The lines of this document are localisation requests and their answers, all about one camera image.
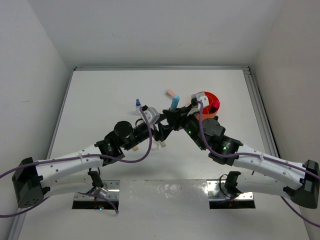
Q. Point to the clear tape roll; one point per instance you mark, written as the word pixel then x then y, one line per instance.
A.
pixel 155 146

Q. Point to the orange round divided container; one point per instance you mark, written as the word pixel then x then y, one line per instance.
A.
pixel 209 111

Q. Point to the metal base plate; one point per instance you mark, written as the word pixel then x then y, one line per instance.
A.
pixel 217 192
pixel 110 191

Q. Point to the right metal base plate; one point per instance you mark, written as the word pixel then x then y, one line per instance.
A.
pixel 217 192

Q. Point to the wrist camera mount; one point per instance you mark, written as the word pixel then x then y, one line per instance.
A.
pixel 151 114
pixel 200 97

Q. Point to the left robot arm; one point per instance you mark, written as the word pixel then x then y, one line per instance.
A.
pixel 35 181

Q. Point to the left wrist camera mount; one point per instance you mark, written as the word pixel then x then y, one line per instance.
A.
pixel 151 114

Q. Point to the pink highlighter marker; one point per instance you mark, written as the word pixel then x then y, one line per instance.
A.
pixel 215 106

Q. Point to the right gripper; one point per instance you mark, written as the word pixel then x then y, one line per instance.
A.
pixel 185 115

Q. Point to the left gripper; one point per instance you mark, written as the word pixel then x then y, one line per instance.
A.
pixel 163 130

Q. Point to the pink mini stapler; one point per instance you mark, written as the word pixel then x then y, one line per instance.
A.
pixel 170 93

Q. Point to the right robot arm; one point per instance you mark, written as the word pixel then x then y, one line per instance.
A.
pixel 298 182

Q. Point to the small blue-capped clear bottle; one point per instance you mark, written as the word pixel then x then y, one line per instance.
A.
pixel 137 106

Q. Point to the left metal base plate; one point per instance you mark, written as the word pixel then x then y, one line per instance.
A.
pixel 110 191

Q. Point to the light blue marker cap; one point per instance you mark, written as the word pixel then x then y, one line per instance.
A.
pixel 176 99

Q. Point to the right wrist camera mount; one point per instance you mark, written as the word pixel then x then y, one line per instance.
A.
pixel 200 97

